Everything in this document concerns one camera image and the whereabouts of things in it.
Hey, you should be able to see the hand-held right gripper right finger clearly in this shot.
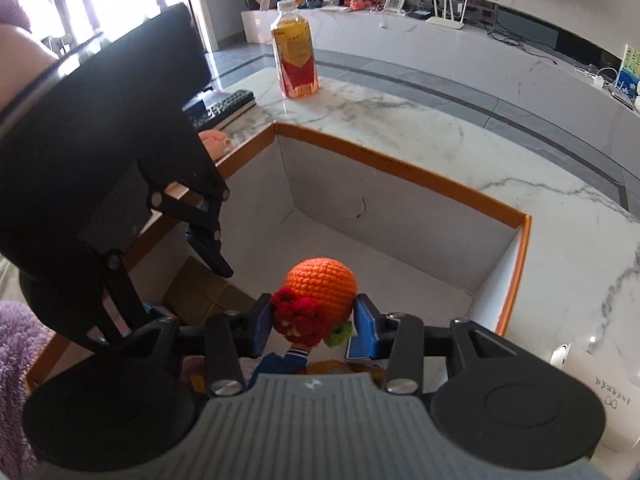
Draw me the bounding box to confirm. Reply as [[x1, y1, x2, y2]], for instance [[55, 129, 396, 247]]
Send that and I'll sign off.
[[346, 296, 506, 397]]

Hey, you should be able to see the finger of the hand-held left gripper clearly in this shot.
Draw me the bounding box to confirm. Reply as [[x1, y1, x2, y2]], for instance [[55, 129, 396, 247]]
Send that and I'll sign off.
[[86, 251, 170, 346], [149, 180, 235, 279]]

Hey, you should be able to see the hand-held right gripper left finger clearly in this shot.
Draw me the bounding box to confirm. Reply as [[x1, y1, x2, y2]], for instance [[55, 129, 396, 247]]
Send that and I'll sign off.
[[135, 294, 275, 398]]

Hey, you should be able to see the small brown cardboard box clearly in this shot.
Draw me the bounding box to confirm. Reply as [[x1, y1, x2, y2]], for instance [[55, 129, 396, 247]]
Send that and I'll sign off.
[[162, 255, 256, 331]]

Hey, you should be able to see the orange crochet doll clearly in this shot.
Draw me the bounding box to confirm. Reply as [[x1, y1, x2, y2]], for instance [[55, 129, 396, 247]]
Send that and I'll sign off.
[[247, 257, 386, 391]]

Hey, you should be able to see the orange-edged white cardboard box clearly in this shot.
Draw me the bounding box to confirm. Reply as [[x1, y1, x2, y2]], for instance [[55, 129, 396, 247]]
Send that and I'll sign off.
[[27, 121, 532, 393]]

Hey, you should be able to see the person's left forearm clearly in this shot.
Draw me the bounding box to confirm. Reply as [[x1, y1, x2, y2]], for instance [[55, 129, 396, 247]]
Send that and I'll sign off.
[[0, 0, 68, 126]]

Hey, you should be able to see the pink pig toy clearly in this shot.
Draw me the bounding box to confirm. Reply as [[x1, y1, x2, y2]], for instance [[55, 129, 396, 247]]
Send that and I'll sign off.
[[197, 129, 233, 161]]

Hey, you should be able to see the black keyboard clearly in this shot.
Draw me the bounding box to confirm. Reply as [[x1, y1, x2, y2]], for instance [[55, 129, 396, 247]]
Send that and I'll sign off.
[[187, 89, 257, 133]]

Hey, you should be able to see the purple fuzzy clothing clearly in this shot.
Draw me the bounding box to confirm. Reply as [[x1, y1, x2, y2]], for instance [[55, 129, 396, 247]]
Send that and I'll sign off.
[[0, 300, 53, 480]]

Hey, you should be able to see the orange tea bottle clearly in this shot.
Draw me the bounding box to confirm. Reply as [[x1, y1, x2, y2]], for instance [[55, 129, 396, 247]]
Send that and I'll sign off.
[[270, 0, 321, 100]]

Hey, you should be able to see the white flat box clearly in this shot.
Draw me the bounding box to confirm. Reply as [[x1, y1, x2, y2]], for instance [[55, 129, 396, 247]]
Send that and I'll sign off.
[[550, 332, 640, 456]]

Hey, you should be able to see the white marble media console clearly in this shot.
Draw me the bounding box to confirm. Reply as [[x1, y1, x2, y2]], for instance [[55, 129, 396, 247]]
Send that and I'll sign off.
[[240, 0, 640, 111]]

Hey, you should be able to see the white router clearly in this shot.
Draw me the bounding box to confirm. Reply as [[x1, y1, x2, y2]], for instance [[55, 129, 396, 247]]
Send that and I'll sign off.
[[426, 0, 471, 26]]

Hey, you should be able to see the colourful printed box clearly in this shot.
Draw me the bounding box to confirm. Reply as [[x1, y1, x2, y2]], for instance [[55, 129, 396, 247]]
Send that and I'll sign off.
[[617, 44, 640, 98]]

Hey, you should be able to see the black cable bundle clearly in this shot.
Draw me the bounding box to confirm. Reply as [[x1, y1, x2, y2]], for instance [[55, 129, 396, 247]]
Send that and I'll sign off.
[[487, 27, 558, 63]]

